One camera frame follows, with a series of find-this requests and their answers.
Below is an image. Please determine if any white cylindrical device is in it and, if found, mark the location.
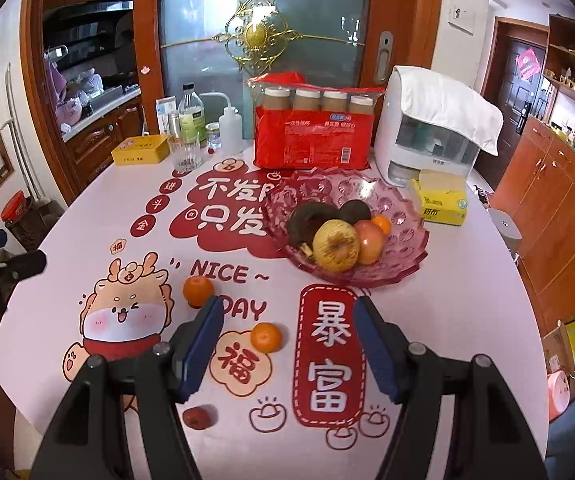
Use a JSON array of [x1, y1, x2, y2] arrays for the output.
[[487, 207, 521, 261]]

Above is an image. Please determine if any silver door handle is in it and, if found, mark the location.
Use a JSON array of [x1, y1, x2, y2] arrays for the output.
[[377, 31, 394, 83]]

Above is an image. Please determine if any white and blue box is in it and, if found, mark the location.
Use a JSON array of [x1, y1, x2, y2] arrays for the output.
[[156, 96, 180, 136]]

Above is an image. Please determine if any gold door ornament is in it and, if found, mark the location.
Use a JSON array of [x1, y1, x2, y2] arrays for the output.
[[212, 0, 301, 73]]

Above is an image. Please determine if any yellow tissue pack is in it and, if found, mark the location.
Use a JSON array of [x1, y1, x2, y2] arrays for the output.
[[410, 169, 469, 227]]

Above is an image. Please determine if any red apple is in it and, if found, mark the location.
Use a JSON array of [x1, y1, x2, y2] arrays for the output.
[[355, 220, 387, 266]]

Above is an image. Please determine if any dark overripe banana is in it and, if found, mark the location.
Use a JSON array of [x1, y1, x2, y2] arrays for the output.
[[287, 202, 341, 261]]

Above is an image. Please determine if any clear bottle with green label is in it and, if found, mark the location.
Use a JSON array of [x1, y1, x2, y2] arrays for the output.
[[178, 83, 208, 148]]

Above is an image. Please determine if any wooden display shelf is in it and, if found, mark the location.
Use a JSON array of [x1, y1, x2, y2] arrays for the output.
[[540, 15, 575, 161]]

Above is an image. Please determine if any frosted glass door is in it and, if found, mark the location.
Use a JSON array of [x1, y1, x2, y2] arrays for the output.
[[160, 0, 373, 111]]

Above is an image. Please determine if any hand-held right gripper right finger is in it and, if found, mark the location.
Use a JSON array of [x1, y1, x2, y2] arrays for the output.
[[352, 295, 551, 480]]

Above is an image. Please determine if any pink glass bowl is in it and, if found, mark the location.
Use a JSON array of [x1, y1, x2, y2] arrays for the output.
[[261, 167, 429, 290]]

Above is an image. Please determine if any wooden cabinet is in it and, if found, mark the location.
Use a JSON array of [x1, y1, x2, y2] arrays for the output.
[[490, 117, 575, 331]]

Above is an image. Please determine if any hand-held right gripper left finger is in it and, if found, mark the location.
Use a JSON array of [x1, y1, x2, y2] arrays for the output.
[[30, 295, 225, 480]]

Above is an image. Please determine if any white towel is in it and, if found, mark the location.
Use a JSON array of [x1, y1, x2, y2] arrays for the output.
[[397, 66, 504, 157]]

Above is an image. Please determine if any white squeeze bottle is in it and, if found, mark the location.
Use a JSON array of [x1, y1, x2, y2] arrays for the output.
[[200, 92, 245, 155]]

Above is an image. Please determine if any yellow tissue box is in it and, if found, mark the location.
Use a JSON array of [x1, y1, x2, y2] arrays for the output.
[[111, 135, 170, 166]]

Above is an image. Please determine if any red lidded jar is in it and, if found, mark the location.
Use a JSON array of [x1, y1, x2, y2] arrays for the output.
[[1, 190, 30, 233]]

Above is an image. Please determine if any red date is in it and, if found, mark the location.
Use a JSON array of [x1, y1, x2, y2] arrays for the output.
[[182, 404, 215, 431]]

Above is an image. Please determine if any red paper cup pack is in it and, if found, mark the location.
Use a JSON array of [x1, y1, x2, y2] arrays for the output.
[[247, 72, 387, 171]]

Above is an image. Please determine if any white light switch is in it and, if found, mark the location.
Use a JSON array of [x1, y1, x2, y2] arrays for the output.
[[448, 4, 477, 35]]

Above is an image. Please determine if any dark avocado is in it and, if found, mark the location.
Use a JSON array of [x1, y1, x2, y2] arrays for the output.
[[338, 200, 374, 223]]

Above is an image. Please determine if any white countertop appliance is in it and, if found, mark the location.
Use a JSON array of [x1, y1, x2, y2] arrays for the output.
[[373, 66, 481, 188]]

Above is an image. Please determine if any yellow spotted apple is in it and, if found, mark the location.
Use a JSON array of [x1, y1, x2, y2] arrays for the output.
[[312, 218, 361, 272]]

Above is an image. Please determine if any pink plastic basin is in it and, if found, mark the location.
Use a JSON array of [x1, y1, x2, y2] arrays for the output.
[[547, 372, 568, 421]]

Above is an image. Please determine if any red door decoration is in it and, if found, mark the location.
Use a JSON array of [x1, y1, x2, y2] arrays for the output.
[[515, 49, 541, 81]]

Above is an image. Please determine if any pink plastic bag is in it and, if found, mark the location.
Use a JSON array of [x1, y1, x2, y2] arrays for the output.
[[44, 60, 104, 133]]

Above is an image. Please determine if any glass tumbler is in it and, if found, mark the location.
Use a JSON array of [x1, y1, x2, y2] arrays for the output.
[[170, 130, 203, 172]]

